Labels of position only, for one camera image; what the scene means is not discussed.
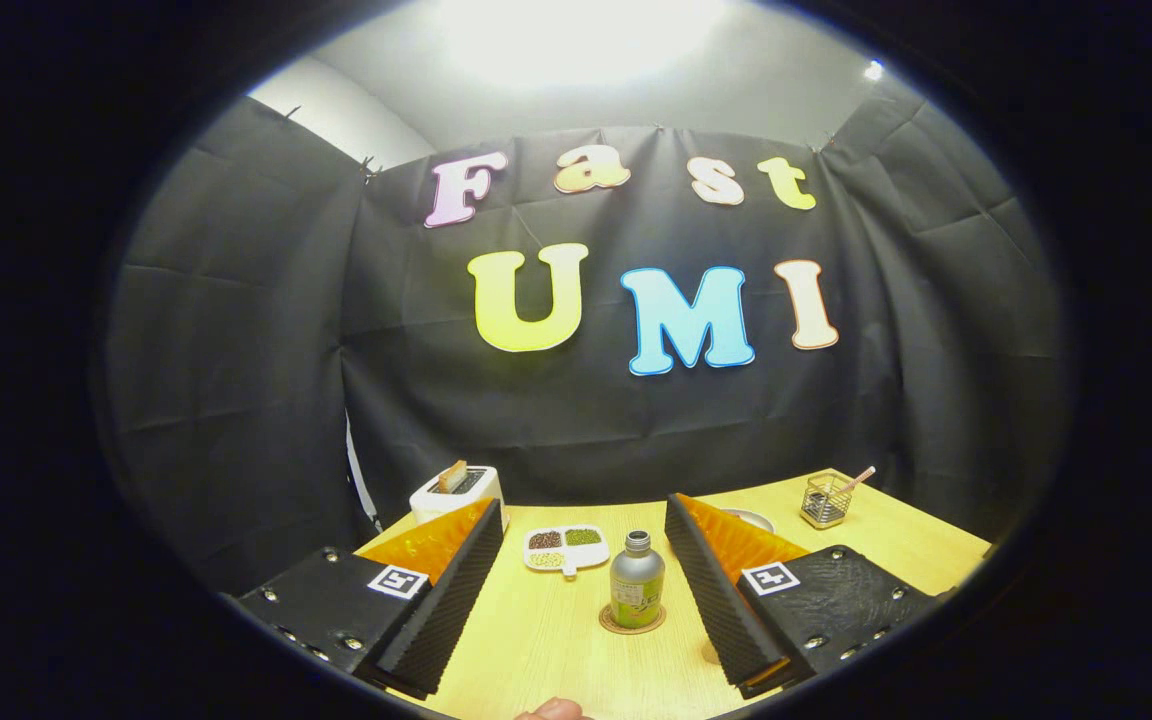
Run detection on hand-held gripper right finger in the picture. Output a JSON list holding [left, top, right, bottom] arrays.
[[664, 492, 942, 701]]

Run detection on wire mesh holder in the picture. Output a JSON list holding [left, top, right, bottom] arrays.
[[800, 472, 855, 529]]

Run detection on silver green juice bottle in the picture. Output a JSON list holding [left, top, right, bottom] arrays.
[[609, 530, 666, 629]]

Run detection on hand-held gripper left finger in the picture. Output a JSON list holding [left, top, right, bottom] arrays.
[[234, 497, 504, 701]]

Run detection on wooden table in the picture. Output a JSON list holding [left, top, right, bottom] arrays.
[[226, 468, 994, 720]]

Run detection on white divided dish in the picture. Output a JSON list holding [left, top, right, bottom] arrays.
[[523, 524, 611, 580]]

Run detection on white toaster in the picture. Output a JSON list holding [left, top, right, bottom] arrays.
[[409, 465, 510, 531]]

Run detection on black backdrop cloth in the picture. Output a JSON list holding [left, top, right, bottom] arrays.
[[101, 95, 1072, 591]]

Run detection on round cork coaster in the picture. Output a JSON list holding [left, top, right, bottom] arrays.
[[598, 602, 667, 636]]

